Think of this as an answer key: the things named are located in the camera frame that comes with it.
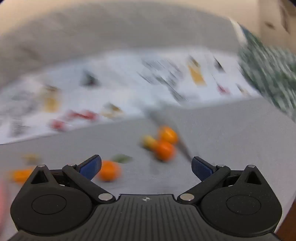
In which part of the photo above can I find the large orange mandarin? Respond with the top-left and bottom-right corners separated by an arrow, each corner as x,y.
98,160 -> 121,182

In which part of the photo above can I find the orange mandarin with stem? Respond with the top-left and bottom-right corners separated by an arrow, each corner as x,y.
154,141 -> 176,162

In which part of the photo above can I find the orange kumquat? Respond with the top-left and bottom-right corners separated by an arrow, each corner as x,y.
158,126 -> 179,145

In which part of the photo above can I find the small orange mandarin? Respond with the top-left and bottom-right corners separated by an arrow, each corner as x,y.
9,168 -> 33,183

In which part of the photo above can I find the small green longan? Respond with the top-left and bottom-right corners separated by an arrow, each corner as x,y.
142,135 -> 158,151

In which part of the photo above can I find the yellow-green longan fruit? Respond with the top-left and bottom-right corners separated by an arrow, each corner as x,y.
23,153 -> 41,165

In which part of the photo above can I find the small green leaf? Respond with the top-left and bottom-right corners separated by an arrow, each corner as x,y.
112,154 -> 132,164

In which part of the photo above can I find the grey printed sofa cover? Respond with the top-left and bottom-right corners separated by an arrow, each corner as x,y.
0,4 -> 296,232

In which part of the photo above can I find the green checkered cloth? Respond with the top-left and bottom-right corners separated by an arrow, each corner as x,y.
238,28 -> 295,121

